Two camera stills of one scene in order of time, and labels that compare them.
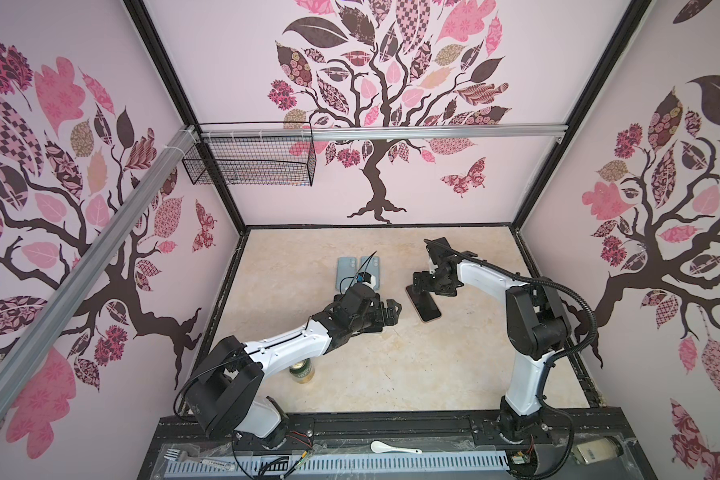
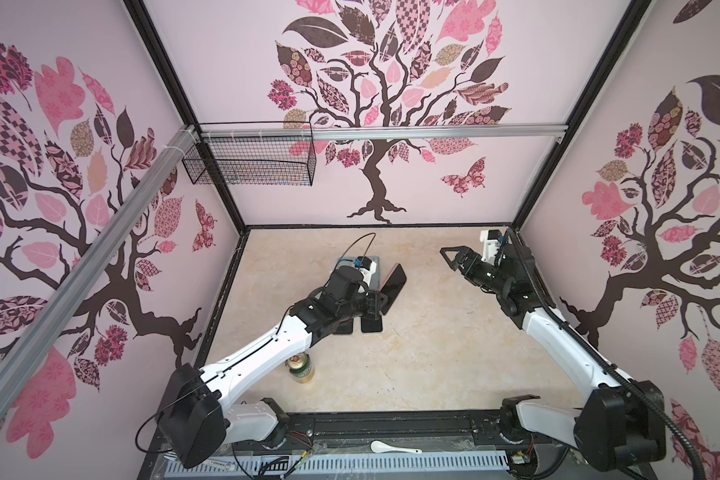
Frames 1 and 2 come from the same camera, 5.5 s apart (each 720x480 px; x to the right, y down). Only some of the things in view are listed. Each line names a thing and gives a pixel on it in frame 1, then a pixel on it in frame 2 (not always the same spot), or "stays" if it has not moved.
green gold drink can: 302,371 stays
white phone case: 372,266 stays
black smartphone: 424,303 to 392,286
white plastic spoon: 381,447 stays
